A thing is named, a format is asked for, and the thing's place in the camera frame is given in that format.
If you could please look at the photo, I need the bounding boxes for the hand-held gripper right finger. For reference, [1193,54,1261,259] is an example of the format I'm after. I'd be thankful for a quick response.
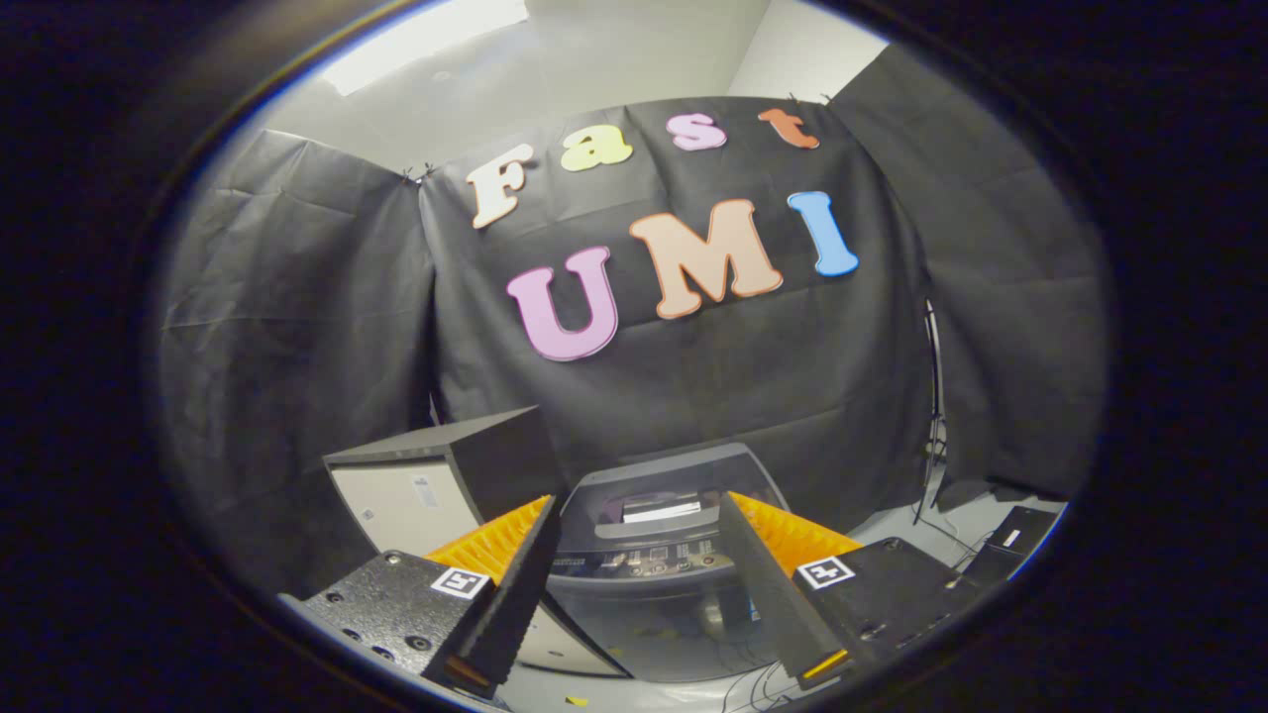
[718,490,987,692]

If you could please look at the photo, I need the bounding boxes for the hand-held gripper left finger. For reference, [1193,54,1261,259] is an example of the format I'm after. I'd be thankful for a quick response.
[280,492,563,699]

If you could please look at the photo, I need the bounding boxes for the grey washing machine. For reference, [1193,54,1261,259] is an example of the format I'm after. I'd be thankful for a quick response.
[543,441,793,686]

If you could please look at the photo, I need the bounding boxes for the grey white cabinet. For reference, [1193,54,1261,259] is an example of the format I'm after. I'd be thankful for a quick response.
[323,404,635,682]

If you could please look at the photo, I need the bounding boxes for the black backdrop cloth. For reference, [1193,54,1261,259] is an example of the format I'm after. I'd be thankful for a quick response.
[154,45,1109,595]

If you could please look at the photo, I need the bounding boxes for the black light stand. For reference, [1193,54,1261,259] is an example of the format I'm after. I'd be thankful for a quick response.
[911,297,947,526]

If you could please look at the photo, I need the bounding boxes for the black box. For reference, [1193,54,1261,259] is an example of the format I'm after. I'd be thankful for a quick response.
[961,505,1061,585]

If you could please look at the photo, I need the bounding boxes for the black floor cables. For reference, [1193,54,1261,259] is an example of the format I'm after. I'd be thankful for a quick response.
[718,662,803,713]

